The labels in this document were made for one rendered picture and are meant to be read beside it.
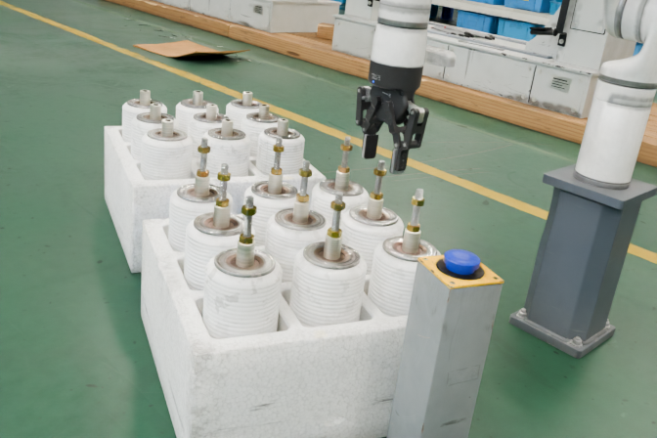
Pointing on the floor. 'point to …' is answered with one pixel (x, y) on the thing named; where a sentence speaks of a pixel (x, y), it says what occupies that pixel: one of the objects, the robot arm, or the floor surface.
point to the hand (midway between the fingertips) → (383, 156)
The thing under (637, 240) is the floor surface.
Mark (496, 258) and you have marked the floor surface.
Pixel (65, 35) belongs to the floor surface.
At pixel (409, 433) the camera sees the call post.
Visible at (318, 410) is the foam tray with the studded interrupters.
